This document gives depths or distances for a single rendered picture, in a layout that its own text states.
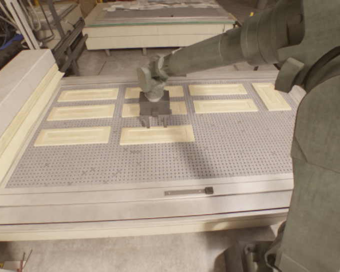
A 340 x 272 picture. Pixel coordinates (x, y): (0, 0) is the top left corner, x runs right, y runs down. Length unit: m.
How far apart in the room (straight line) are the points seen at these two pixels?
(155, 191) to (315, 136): 1.08
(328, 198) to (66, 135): 1.81
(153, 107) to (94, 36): 3.80
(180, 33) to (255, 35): 4.18
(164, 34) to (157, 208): 4.07
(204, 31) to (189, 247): 4.30
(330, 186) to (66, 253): 2.23
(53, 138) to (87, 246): 1.14
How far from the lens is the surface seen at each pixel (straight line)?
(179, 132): 1.66
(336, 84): 0.45
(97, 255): 2.25
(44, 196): 1.61
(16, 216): 1.69
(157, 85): 1.26
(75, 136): 1.84
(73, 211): 1.49
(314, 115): 0.49
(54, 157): 1.78
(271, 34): 0.62
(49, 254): 2.45
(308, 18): 0.56
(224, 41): 0.75
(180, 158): 1.50
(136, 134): 1.66
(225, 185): 1.44
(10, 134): 2.09
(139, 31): 4.76
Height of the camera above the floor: 2.11
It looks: 49 degrees down
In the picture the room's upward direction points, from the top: straight up
